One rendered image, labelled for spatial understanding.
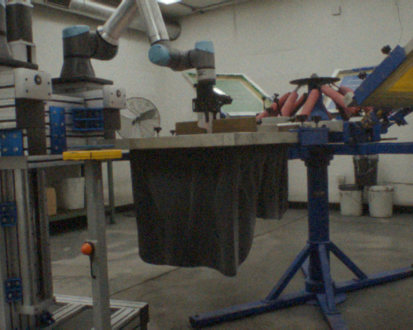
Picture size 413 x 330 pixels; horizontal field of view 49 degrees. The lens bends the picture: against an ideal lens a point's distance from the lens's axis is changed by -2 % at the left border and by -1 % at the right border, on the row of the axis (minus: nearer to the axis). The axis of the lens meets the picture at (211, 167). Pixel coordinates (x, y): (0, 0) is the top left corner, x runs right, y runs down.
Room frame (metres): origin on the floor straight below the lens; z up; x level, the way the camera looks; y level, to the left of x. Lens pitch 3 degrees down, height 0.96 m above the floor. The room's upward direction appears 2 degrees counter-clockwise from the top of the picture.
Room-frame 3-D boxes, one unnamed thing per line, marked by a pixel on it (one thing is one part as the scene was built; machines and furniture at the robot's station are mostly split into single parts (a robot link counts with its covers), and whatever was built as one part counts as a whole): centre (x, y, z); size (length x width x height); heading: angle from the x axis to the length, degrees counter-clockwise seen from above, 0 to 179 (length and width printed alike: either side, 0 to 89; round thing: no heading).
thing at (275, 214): (1.66, -0.19, 0.74); 0.46 x 0.04 x 0.42; 146
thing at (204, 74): (1.77, 0.01, 1.22); 0.08 x 0.08 x 0.05
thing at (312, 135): (1.86, -0.41, 0.97); 0.30 x 0.05 x 0.07; 146
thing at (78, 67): (1.97, 0.56, 1.31); 0.15 x 0.15 x 0.10
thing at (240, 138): (1.82, -0.05, 0.97); 0.79 x 0.58 x 0.04; 146
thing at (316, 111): (2.70, -0.63, 0.67); 0.39 x 0.39 x 1.35
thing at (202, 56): (1.77, 0.01, 1.30); 0.09 x 0.08 x 0.11; 57
